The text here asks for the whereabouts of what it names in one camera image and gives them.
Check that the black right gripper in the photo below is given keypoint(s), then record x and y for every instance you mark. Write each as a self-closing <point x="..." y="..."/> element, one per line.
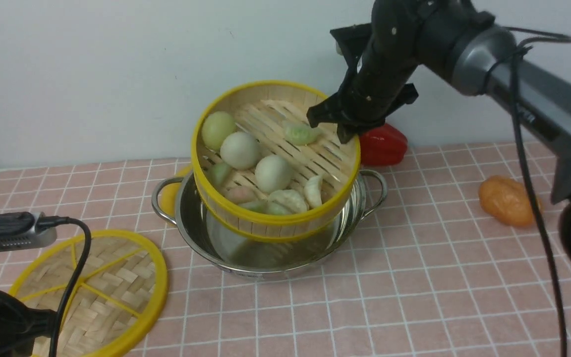
<point x="396" y="47"/>

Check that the yellow bamboo steamer basket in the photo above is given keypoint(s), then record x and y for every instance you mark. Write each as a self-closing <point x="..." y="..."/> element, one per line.
<point x="262" y="109"/>

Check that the yellow bamboo steamer lid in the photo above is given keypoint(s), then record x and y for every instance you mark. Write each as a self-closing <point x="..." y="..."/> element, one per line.
<point x="118" y="298"/>

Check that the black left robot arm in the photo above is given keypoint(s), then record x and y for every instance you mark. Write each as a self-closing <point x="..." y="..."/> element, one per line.
<point x="20" y="326"/>

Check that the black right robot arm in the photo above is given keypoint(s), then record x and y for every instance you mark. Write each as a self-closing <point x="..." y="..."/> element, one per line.
<point x="469" y="51"/>

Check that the stainless steel pot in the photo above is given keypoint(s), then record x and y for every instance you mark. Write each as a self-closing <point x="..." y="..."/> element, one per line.
<point x="267" y="261"/>

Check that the yellow object behind pot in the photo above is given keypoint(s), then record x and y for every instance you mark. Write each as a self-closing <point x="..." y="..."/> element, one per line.
<point x="167" y="195"/>

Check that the green dumpling right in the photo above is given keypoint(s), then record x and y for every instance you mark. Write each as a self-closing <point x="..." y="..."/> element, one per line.
<point x="300" y="133"/>

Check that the green dumpling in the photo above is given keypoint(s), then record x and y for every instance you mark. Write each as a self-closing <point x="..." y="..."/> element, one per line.
<point x="266" y="207"/>
<point x="218" y="174"/>
<point x="300" y="133"/>

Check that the red bell pepper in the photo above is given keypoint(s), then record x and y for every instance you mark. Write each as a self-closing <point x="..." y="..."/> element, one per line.
<point x="383" y="146"/>

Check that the white dumpling right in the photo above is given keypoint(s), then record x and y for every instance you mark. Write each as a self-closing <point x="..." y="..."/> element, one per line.
<point x="313" y="191"/>

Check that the white dumpling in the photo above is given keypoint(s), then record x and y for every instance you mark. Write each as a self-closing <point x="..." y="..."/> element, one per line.
<point x="290" y="199"/>
<point x="313" y="191"/>

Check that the white round bun lower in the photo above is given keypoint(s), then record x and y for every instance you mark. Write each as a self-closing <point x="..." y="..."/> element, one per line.
<point x="273" y="173"/>

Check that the white round bun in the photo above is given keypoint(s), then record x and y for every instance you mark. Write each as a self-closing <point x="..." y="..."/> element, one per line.
<point x="273" y="173"/>
<point x="241" y="151"/>

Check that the white dumpling front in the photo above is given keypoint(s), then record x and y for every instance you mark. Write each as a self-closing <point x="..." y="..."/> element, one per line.
<point x="290" y="199"/>

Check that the white round bun upper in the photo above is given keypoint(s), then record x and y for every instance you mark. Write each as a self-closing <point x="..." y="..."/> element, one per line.
<point x="241" y="151"/>

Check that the green dumpling front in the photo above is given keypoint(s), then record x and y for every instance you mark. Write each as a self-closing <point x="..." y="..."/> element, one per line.
<point x="266" y="207"/>

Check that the pale green round bun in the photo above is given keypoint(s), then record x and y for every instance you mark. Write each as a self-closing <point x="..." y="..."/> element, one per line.
<point x="215" y="129"/>

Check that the pink dumpling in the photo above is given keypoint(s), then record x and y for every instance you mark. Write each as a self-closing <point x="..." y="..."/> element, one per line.
<point x="240" y="194"/>

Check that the green dumpling left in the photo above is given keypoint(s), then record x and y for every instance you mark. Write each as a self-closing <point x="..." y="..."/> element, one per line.
<point x="218" y="174"/>

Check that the orange potato toy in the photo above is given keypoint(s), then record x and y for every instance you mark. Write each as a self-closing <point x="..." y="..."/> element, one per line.
<point x="506" y="200"/>

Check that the pink checkered tablecloth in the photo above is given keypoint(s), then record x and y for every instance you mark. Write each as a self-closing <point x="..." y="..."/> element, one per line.
<point x="428" y="274"/>

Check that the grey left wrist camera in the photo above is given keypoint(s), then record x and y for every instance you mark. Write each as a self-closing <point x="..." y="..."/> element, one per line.
<point x="21" y="230"/>

